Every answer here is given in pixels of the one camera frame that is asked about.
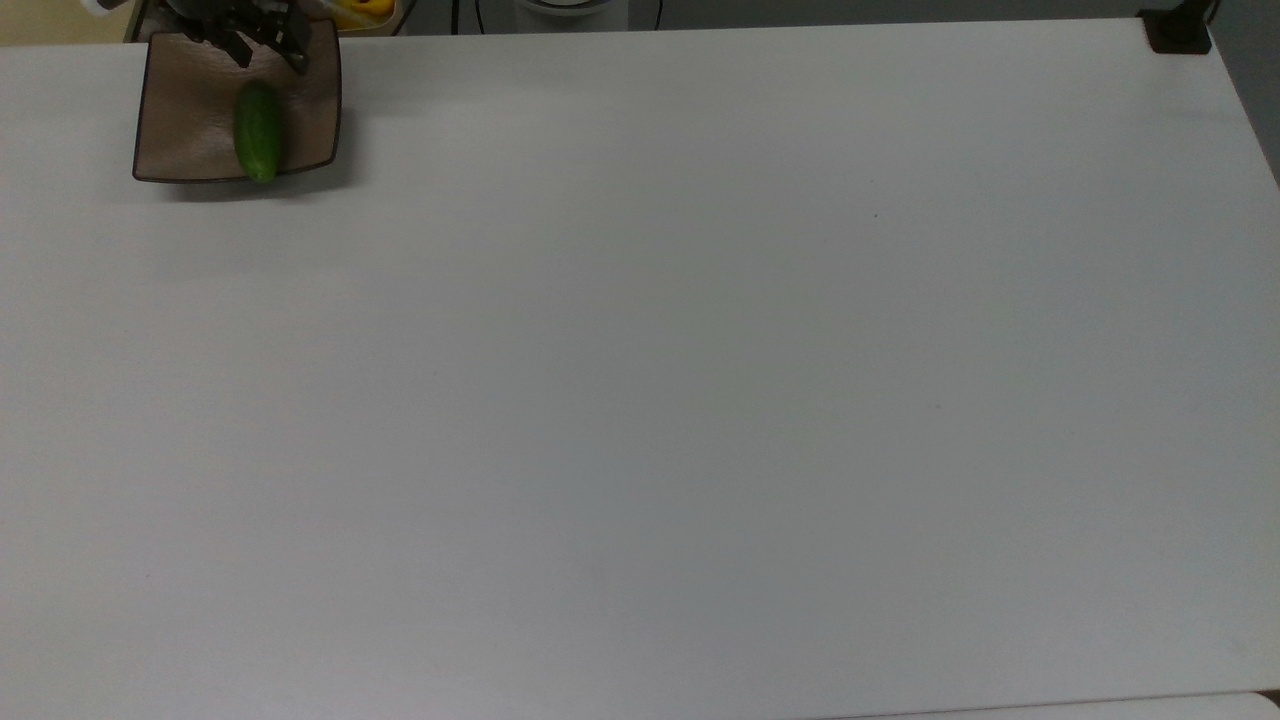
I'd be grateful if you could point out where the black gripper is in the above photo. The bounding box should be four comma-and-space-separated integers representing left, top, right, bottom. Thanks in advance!
165, 0, 312, 77

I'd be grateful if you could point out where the yellow object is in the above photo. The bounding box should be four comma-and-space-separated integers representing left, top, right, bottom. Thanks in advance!
332, 0, 399, 29

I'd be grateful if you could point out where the green cucumber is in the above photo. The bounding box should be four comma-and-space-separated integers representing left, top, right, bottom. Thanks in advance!
234, 80, 284, 185

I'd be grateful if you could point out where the square brown ceramic plate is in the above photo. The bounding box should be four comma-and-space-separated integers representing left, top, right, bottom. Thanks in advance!
132, 18, 344, 185

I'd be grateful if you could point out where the black camera stand base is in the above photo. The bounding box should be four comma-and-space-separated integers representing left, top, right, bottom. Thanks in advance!
1140, 0, 1219, 56

